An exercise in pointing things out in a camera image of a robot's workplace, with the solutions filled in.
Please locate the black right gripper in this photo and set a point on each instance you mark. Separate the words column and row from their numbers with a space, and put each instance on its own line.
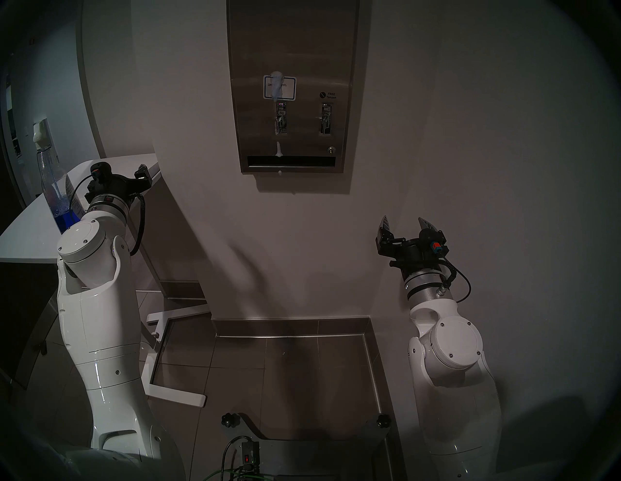
column 412, row 257

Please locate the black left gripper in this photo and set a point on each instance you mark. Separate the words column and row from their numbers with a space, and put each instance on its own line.
column 116, row 186

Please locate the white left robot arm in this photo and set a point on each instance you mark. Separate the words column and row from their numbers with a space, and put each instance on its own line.
column 97, row 315

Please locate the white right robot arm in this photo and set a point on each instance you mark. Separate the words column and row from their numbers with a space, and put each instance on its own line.
column 451, row 349

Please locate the clear spray bottle blue liquid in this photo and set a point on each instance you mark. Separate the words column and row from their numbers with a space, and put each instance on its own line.
column 53, row 194

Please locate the black star knob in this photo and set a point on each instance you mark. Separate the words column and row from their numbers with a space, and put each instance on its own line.
column 384, row 421
column 230, row 420

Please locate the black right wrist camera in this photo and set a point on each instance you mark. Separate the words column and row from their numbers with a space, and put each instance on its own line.
column 434, row 245

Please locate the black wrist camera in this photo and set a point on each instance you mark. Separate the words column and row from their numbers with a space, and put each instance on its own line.
column 434, row 245
column 101, row 172

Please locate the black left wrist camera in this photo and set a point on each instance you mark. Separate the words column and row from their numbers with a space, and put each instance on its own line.
column 101, row 172

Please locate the white wall box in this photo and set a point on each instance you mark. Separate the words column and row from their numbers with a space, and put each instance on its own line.
column 46, row 127

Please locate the white table with frame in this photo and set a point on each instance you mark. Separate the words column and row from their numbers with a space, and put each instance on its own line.
column 29, row 228

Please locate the stainless steel wall dispenser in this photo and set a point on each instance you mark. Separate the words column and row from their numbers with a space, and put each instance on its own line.
column 291, row 48

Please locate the grey metal base plate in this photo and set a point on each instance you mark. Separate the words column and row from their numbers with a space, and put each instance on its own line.
column 315, row 456

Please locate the black box red switch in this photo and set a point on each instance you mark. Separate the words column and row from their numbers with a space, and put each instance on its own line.
column 251, row 453

